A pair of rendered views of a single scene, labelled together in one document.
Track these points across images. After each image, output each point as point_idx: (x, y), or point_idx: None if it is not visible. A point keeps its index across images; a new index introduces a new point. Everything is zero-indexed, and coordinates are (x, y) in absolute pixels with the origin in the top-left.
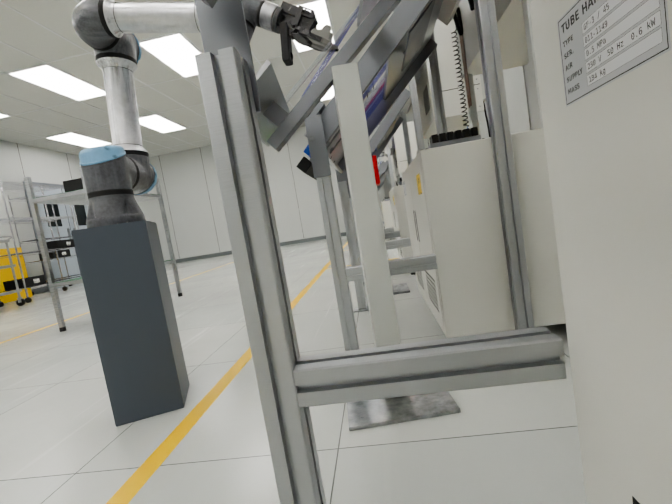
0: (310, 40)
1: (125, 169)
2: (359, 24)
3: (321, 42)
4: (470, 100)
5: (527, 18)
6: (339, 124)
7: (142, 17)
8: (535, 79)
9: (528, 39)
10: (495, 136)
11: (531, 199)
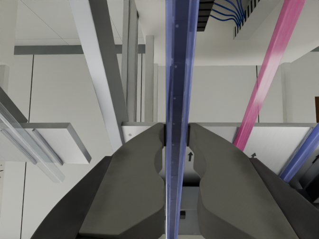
0: (130, 221)
1: None
2: (54, 123)
3: (115, 151)
4: (318, 102)
5: (145, 116)
6: None
7: None
8: (145, 70)
9: (148, 101)
10: (123, 8)
11: None
